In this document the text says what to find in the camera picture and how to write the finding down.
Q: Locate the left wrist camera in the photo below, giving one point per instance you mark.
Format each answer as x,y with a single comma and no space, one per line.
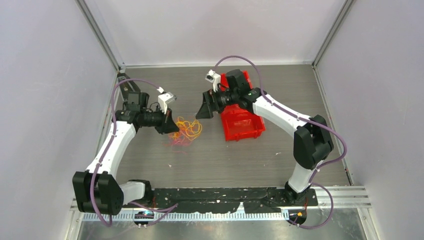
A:
164,100

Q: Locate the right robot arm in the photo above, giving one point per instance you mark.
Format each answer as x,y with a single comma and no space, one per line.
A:
312,142

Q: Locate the black metronome box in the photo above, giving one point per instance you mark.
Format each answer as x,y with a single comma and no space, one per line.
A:
126,87

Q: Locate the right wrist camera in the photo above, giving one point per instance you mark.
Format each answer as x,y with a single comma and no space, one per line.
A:
214,78

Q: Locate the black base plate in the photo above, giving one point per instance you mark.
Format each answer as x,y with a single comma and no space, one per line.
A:
225,200

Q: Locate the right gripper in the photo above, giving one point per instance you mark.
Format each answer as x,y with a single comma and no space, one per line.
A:
208,106

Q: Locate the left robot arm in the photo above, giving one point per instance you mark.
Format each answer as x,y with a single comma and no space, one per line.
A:
96,189

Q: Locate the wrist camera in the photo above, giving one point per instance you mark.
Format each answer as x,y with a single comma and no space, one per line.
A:
164,100
214,78

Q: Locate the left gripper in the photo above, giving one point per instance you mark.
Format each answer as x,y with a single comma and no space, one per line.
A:
169,125

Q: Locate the red compartment bin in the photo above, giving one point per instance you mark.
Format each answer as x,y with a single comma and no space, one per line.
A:
238,123

